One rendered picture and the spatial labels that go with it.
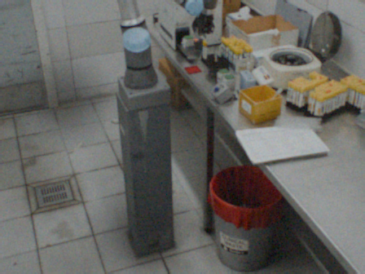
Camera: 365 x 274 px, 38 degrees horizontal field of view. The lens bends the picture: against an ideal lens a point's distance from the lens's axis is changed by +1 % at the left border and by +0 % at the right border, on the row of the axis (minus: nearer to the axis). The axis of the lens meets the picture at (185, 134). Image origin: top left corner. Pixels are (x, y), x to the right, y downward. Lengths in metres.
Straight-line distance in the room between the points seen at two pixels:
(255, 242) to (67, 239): 1.04
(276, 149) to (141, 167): 0.74
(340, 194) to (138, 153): 0.99
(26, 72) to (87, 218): 1.44
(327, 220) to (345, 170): 0.29
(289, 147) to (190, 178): 1.39
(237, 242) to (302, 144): 0.73
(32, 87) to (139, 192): 1.83
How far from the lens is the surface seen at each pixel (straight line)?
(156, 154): 2.47
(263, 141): 2.06
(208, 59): 2.70
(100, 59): 4.22
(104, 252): 2.89
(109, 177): 3.39
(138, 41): 2.23
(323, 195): 1.85
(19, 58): 4.06
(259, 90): 2.29
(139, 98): 2.29
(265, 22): 2.97
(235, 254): 2.67
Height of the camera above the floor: 2.00
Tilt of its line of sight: 32 degrees down
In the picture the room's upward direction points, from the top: 1 degrees counter-clockwise
